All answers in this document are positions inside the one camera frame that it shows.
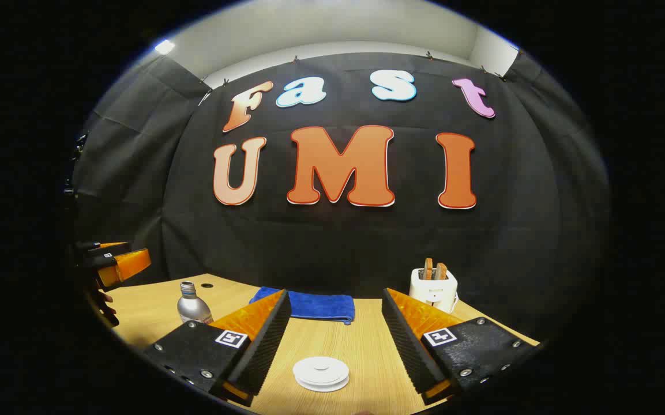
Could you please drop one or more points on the ceiling light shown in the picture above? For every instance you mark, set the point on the ceiling light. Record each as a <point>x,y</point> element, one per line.
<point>165,46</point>

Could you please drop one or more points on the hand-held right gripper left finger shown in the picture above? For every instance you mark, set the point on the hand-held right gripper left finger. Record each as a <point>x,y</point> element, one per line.
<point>266,351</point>

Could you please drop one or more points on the black backdrop cloth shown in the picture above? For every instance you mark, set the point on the black backdrop cloth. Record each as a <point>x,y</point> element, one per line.
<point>367,248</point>

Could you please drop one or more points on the blue towel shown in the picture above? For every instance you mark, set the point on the blue towel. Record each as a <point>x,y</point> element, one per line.
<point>320,305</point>

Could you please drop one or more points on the white teacup lid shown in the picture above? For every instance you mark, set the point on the white teacup lid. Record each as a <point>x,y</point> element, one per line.
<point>320,368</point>

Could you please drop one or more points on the silver water bottle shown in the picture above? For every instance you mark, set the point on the silver water bottle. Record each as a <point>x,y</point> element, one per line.
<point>192,308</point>

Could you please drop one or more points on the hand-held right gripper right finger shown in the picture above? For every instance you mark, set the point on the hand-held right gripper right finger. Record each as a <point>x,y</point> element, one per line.
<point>407,346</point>

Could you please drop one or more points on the black stand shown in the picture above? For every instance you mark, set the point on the black stand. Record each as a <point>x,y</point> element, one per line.
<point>75,173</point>

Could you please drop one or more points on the brown toast slice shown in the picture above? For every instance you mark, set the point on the brown toast slice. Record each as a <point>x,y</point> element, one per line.
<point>428,270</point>
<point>441,272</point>

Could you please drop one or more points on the white teacup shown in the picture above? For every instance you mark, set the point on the white teacup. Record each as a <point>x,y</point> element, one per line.
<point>323,388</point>

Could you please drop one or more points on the white toaster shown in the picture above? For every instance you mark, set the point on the white toaster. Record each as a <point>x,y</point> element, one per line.
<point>433,291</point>

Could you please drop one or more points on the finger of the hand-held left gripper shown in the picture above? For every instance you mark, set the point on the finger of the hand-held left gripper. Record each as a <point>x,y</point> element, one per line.
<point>101,248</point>
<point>127,264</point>

